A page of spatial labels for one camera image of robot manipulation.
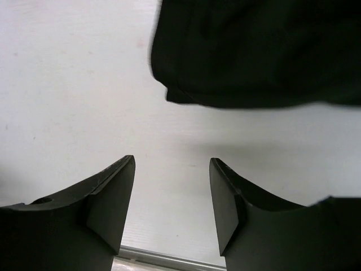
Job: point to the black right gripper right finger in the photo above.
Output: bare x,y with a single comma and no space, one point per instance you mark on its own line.
258,230

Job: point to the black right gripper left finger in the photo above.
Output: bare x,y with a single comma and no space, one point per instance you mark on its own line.
77,228

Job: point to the black pleated skirt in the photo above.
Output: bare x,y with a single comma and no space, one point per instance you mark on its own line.
258,54

